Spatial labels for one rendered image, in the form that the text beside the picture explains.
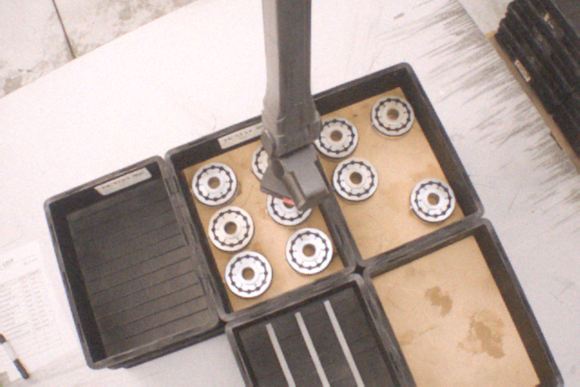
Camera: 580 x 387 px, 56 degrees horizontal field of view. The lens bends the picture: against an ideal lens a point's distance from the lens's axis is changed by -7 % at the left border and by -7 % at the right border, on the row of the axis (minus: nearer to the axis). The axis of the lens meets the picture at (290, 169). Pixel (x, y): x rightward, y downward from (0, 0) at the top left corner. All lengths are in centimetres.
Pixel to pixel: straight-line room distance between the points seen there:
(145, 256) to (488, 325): 79
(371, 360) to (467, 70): 83
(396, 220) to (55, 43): 187
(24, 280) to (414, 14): 130
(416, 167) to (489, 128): 31
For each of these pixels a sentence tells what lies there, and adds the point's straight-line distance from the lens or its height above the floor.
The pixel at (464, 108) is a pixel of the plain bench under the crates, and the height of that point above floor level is 70.
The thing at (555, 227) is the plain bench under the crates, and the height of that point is 70.
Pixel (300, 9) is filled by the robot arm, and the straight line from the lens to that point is 68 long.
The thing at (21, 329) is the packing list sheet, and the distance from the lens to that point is 160.
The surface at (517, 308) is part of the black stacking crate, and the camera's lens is 131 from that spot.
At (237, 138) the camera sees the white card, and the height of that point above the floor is 89.
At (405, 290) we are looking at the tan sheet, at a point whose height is 83.
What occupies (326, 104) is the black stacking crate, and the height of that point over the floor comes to 88.
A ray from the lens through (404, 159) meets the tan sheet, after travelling 138.
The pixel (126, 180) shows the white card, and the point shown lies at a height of 89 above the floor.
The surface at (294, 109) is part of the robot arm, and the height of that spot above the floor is 140.
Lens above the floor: 212
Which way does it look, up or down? 71 degrees down
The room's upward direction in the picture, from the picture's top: 8 degrees counter-clockwise
